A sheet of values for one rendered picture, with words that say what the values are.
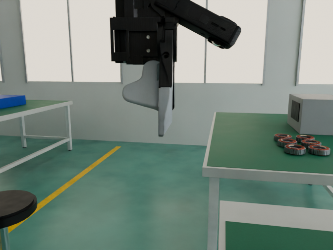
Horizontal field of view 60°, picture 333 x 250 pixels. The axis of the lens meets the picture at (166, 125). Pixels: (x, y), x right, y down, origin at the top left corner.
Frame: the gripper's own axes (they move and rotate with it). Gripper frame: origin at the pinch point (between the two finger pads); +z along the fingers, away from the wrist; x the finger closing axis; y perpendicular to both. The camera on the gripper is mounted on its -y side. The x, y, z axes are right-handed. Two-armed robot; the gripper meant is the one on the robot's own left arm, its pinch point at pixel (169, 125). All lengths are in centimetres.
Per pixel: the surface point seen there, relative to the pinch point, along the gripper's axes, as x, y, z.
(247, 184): -255, -73, 115
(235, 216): -49, -20, 40
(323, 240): -37, -43, 40
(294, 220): -47, -38, 40
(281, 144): -135, -64, 38
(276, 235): -38, -30, 40
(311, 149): -121, -76, 37
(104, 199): -213, 70, 115
